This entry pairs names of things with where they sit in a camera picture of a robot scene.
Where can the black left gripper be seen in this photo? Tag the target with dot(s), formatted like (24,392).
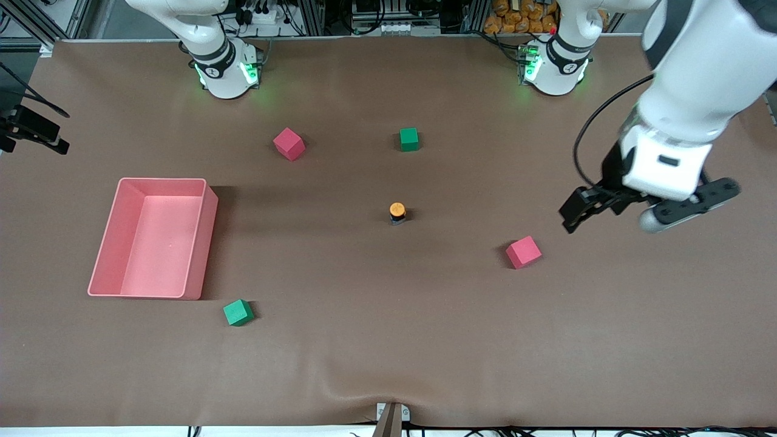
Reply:
(611,170)

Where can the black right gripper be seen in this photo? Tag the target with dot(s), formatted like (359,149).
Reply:
(18,126)

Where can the yellow mushroom push button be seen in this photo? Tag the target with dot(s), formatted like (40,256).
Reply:
(397,212)

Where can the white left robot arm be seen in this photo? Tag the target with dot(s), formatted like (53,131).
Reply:
(698,73)

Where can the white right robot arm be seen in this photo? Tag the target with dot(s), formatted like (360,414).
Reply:
(220,73)

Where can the pink foam cube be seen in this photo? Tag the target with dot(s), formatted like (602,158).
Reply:
(523,252)
(288,144)

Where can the pink plastic bin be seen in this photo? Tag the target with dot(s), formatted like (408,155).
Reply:
(155,258)

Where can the green foam cube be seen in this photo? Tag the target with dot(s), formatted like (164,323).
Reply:
(237,313)
(409,139)

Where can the orange packets pile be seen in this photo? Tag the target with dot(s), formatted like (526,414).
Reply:
(516,18)

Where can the white terminal strip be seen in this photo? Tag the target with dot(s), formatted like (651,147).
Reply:
(394,28)

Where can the white power strip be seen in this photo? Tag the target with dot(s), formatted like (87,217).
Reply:
(267,16)

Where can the aluminium frame strut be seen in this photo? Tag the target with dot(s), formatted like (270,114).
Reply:
(79,15)

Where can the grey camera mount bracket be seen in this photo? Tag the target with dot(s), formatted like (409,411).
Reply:
(388,422)

